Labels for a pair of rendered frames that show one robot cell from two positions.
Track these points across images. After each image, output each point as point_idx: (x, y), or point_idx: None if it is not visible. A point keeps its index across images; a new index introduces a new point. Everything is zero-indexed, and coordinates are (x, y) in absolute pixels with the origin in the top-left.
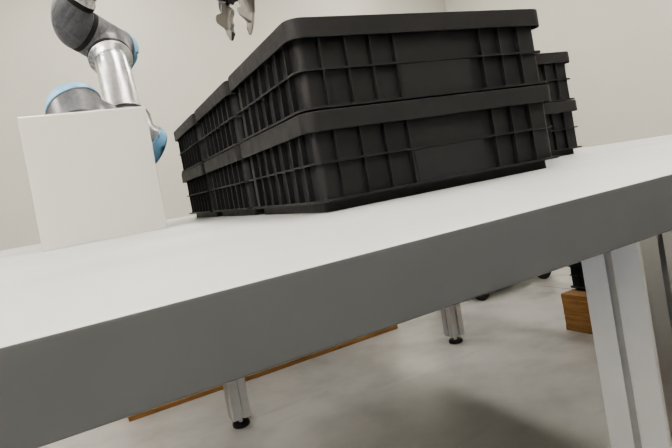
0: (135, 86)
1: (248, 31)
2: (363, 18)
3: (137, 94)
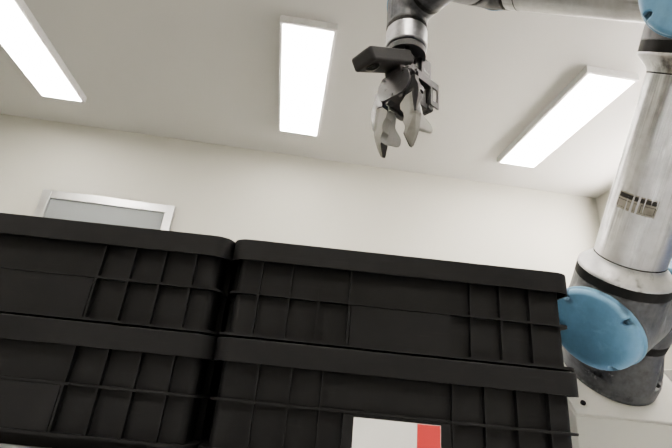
0: (617, 175)
1: (385, 153)
2: None
3: (607, 204)
